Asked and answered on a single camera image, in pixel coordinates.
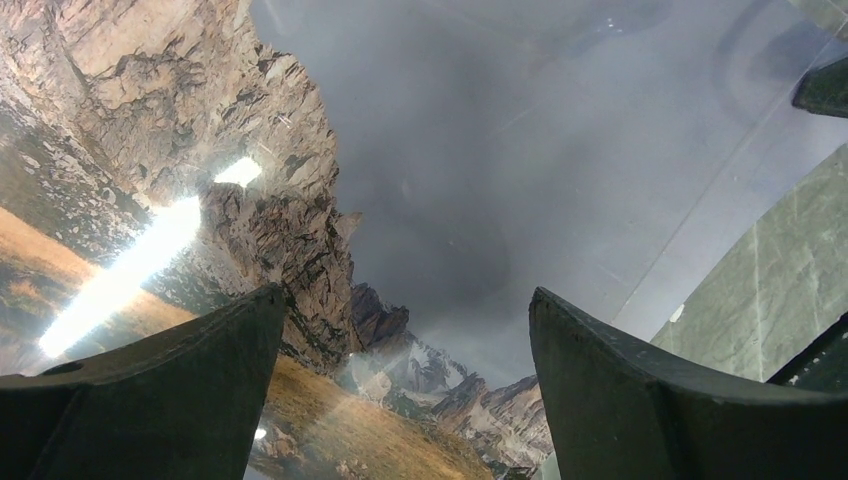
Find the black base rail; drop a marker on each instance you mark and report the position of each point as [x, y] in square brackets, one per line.
[822, 365]

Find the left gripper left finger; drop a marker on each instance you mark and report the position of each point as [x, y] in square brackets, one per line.
[181, 404]

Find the mountain photo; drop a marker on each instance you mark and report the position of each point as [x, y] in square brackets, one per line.
[410, 172]

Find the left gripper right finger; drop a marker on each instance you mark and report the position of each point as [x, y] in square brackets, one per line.
[621, 408]

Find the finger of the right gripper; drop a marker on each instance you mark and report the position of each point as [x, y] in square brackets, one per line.
[823, 91]

